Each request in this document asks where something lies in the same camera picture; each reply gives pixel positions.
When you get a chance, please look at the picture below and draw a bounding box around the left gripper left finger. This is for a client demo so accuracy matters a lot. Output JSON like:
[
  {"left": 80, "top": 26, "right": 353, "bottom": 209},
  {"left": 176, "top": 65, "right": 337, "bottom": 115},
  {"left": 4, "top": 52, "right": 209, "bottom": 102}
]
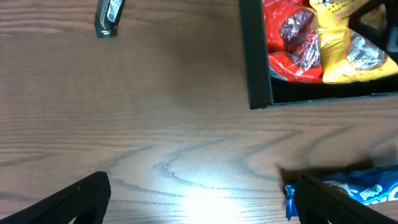
[{"left": 1, "top": 171, "right": 111, "bottom": 224}]

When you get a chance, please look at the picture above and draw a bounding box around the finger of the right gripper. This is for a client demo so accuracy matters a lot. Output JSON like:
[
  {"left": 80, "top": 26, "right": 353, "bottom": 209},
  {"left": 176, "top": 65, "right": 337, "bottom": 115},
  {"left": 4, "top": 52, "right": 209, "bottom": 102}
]
[{"left": 349, "top": 0, "right": 397, "bottom": 53}]

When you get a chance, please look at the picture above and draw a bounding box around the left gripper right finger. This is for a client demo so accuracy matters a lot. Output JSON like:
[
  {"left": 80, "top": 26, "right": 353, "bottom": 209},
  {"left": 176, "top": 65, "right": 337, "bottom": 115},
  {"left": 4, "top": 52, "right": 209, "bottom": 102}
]
[{"left": 294, "top": 174, "right": 397, "bottom": 224}]

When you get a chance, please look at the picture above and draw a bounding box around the yellow snack bag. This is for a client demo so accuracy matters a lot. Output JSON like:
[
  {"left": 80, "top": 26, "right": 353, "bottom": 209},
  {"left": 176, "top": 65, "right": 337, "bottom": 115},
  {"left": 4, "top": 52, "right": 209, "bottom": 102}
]
[{"left": 309, "top": 0, "right": 397, "bottom": 84}]

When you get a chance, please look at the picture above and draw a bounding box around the blue Oreo cookie pack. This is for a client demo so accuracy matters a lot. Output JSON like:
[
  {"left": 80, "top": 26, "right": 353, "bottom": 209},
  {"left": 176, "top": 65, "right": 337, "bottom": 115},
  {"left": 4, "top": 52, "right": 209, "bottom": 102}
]
[{"left": 285, "top": 165, "right": 397, "bottom": 220}]

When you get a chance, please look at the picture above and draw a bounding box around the red candy bag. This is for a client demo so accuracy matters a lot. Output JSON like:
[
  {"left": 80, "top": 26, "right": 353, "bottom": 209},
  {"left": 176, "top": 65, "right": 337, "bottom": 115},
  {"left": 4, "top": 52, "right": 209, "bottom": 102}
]
[{"left": 262, "top": 0, "right": 323, "bottom": 83}]

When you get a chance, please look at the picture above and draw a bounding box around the black open gift box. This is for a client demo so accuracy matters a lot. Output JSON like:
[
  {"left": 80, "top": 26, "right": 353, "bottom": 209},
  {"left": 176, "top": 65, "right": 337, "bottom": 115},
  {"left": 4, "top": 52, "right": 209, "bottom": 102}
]
[{"left": 239, "top": 0, "right": 397, "bottom": 109}]

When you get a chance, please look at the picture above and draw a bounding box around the small black wrapped bar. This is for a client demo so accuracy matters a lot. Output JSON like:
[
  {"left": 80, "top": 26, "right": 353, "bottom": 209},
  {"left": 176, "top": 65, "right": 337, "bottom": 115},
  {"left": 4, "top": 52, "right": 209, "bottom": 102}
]
[{"left": 94, "top": 0, "right": 125, "bottom": 39}]

